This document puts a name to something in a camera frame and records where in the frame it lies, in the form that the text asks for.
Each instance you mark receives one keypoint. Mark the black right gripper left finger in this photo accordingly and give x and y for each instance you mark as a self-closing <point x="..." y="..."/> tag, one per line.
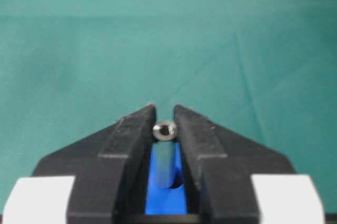
<point x="108" y="168"/>

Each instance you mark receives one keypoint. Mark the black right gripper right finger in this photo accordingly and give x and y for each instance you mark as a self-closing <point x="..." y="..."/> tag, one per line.
<point x="217" y="165"/>

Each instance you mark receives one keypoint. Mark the small silver metal shaft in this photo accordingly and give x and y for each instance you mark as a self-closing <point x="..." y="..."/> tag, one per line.
<point x="164" y="133"/>

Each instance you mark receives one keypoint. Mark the small blue plastic gear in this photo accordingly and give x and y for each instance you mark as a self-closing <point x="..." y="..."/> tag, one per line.
<point x="166" y="201"/>

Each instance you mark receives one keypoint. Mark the green cloth mat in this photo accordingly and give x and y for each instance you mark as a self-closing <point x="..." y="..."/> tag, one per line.
<point x="264" y="68"/>

